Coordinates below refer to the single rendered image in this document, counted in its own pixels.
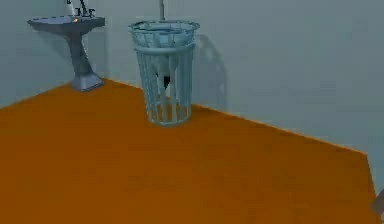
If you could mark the pale blue slatted bin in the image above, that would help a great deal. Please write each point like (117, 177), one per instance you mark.
(165, 73)

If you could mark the black sink faucet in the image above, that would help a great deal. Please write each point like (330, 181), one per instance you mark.
(84, 11)

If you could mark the white bottle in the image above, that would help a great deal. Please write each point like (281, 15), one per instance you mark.
(69, 8)

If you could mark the grey wall pipe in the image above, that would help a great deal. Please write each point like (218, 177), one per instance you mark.
(162, 9)

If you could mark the grey pedestal sink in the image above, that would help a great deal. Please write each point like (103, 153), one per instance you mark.
(78, 50)

